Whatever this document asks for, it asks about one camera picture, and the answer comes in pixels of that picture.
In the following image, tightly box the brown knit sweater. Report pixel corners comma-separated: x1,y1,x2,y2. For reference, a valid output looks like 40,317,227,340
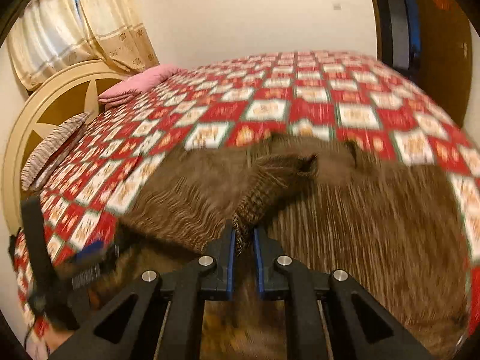
56,131,469,360

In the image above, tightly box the brown wooden door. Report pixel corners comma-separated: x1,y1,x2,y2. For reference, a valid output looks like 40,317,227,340
410,0,474,128

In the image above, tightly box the red checkered printed blanket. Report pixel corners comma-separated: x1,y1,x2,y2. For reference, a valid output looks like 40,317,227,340
11,50,480,346

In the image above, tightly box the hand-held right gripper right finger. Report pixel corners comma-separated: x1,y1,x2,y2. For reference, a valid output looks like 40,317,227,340
253,228,436,360

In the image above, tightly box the dark door frame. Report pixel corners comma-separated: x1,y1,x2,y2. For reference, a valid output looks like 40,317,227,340
365,0,421,72

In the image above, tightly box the striped pillow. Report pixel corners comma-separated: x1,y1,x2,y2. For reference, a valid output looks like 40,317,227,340
20,112,92,192

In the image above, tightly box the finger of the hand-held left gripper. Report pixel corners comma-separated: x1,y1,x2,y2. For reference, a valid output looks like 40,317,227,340
70,239,121,290

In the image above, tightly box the pink pillow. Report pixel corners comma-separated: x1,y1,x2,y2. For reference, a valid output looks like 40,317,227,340
98,64,186,110

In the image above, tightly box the beige patterned curtain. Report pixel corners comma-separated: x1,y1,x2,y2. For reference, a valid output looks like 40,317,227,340
7,0,160,91

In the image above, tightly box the cream round headboard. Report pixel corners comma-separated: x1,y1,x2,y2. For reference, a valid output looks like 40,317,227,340
2,59,130,241

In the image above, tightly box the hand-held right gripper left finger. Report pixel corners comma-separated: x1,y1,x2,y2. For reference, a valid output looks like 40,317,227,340
49,229,237,360

